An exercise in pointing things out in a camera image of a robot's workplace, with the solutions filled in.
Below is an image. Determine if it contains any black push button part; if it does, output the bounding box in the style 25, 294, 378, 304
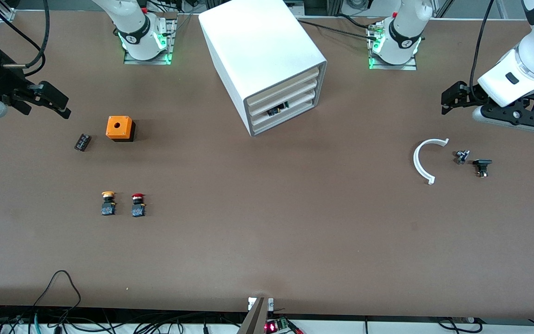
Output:
473, 159, 493, 178

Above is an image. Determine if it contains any white curved plastic arc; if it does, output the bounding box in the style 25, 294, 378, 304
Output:
413, 138, 450, 186

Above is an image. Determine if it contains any circuit board with red LED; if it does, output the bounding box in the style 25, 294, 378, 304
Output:
265, 317, 304, 334

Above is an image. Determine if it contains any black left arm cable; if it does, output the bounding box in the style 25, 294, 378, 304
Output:
470, 0, 496, 86

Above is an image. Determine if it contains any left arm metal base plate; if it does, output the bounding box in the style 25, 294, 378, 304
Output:
368, 22, 418, 71

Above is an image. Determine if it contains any orange button enclosure box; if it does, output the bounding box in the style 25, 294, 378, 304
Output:
105, 116, 136, 142

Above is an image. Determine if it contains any yellow push button switch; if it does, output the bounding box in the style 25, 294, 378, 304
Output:
101, 191, 117, 217

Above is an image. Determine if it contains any red push button switch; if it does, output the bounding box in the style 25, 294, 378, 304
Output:
130, 193, 147, 218

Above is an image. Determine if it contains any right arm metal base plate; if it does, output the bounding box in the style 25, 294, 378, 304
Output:
123, 18, 177, 65

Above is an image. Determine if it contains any black cable on table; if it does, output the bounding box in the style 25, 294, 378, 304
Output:
296, 14, 380, 41

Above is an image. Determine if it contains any black looped cable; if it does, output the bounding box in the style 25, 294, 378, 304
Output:
32, 270, 83, 321

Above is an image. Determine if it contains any black cable bundle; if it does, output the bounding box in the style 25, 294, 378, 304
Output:
0, 304, 249, 334

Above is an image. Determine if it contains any grey camera mount pole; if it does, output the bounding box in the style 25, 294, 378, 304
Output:
236, 297, 275, 334

